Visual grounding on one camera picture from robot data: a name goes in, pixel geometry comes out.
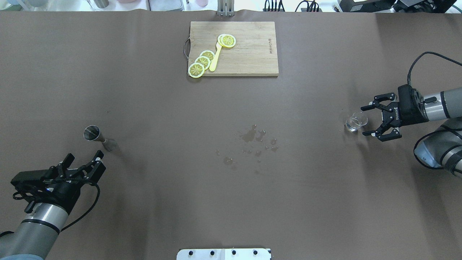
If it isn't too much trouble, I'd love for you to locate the yellow plastic knife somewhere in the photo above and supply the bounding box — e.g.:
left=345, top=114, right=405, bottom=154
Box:
left=209, top=40, right=223, bottom=72

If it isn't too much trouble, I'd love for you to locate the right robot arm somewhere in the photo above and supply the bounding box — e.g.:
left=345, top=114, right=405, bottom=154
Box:
left=361, top=84, right=462, bottom=178

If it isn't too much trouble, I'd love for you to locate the metal tray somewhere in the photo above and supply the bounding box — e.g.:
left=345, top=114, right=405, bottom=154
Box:
left=148, top=0, right=184, bottom=12

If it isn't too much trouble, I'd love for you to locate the small pink cup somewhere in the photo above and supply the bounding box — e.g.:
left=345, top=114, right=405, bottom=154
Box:
left=195, top=0, right=209, bottom=7

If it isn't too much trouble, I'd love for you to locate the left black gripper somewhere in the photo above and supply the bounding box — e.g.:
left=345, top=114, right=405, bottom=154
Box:
left=10, top=150, right=106, bottom=213

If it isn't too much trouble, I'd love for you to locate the aluminium frame post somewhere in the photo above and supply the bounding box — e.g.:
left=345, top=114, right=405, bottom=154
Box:
left=217, top=0, right=235, bottom=17

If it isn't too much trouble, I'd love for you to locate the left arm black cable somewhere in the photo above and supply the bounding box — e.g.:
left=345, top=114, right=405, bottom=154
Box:
left=0, top=182, right=101, bottom=237

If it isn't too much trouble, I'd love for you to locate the white camera mast base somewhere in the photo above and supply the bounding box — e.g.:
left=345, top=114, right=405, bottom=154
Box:
left=176, top=248, right=272, bottom=260

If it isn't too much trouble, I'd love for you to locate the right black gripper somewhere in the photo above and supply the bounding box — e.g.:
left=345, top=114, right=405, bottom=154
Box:
left=361, top=84, right=429, bottom=142

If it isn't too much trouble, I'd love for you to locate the lemon slice near handle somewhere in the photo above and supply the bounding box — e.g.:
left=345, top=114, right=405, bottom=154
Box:
left=187, top=62, right=206, bottom=78

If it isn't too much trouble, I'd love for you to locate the lemon slice on knife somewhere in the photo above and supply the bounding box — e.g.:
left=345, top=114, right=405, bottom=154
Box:
left=217, top=34, right=236, bottom=48

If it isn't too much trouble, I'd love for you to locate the wooden cutting board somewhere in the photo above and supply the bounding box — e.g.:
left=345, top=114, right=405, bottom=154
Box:
left=187, top=21, right=279, bottom=76

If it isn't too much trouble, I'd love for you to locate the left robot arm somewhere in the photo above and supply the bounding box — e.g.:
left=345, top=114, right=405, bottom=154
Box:
left=0, top=150, right=106, bottom=260

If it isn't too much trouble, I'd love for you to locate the clear glass cup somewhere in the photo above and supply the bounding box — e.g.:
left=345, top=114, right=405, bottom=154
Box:
left=345, top=111, right=369, bottom=132

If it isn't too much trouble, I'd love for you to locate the steel jigger measuring cup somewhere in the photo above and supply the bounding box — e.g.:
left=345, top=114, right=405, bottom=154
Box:
left=83, top=125, right=118, bottom=151

